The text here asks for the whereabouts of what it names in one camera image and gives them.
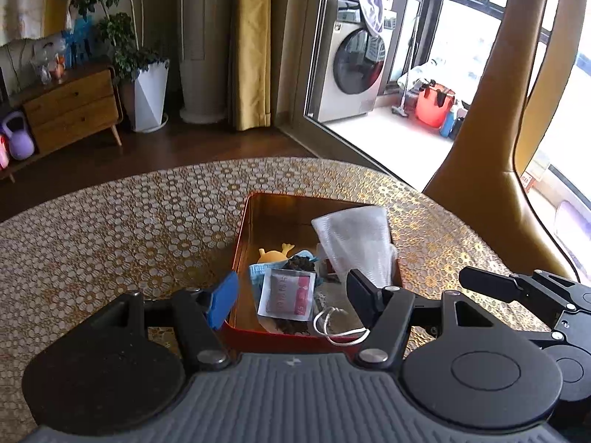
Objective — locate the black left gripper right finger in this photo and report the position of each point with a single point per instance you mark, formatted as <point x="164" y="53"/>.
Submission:
<point x="386" y="313"/>

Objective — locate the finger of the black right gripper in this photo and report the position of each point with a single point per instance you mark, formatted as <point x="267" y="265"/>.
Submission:
<point x="499" y="287"/>

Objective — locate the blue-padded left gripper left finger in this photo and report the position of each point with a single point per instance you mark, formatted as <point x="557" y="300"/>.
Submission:
<point x="197" y="316"/>

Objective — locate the clear plastic mesh bag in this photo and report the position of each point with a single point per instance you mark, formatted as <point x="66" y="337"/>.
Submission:
<point x="358" y="238"/>

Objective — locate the pink white sachet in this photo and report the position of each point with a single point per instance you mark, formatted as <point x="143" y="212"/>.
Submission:
<point x="287" y="294"/>

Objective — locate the yellow rubber duck toy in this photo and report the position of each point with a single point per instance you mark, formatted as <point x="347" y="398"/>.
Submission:
<point x="275" y="256"/>

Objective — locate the dark brown scrunchie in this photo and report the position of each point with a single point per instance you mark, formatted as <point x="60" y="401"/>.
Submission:
<point x="300" y="264"/>

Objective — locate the red tin box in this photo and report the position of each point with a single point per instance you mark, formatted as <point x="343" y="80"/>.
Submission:
<point x="269" y="221"/>

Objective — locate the mustard leather chair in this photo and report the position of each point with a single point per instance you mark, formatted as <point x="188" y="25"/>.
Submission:
<point x="478" y="181"/>

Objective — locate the red bucket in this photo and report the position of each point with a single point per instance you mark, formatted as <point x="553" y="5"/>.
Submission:
<point x="434" y="103"/>

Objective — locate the mustard yellow curtain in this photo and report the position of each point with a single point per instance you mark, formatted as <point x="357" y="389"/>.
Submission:
<point x="249" y="64"/>

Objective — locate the white geometric planter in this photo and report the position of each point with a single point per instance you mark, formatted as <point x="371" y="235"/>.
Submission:
<point x="149" y="95"/>

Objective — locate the wooden drawer cabinet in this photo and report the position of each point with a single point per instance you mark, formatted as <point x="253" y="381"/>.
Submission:
<point x="85" y="101"/>

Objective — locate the purple kettlebell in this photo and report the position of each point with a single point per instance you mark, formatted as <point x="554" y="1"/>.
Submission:
<point x="20" y="143"/>

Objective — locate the pink toy case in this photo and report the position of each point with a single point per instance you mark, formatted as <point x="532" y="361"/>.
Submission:
<point x="4" y="153"/>

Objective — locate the silver washing machine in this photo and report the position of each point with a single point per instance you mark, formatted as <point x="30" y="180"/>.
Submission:
<point x="350" y="64"/>

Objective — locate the glass figurine ornaments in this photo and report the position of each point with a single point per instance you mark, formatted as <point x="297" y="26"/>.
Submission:
<point x="48" y="58"/>

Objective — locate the white standing air conditioner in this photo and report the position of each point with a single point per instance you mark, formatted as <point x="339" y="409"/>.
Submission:
<point x="203" y="56"/>

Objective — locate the green potted tree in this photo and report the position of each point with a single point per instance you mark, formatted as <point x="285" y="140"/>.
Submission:
<point x="117" y="30"/>

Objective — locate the floral sheet on wall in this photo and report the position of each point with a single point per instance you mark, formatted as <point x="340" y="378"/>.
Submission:
<point x="27" y="0"/>

